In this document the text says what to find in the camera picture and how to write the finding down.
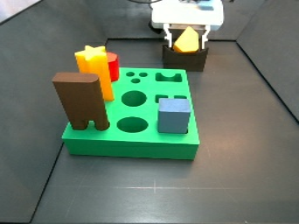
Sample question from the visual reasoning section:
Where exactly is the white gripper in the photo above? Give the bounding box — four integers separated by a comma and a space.
151, 0, 225, 50

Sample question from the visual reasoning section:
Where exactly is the orange three prong block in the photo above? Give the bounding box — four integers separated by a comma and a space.
173, 26, 201, 53

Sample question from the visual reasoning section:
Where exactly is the black curved fixture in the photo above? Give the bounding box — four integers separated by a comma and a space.
163, 45, 210, 72

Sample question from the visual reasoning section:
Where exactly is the red cylinder block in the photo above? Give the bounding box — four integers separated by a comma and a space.
107, 52, 119, 81

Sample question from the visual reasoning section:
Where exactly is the yellow star block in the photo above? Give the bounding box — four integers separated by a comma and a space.
75, 45, 115, 102

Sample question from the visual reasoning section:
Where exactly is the blue square block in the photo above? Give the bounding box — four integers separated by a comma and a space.
158, 98, 191, 134

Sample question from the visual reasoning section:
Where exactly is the green shape sorter base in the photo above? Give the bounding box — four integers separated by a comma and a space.
62, 67, 201, 160

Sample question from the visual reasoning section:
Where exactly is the brown arch block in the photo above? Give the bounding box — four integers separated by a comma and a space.
51, 72, 110, 130

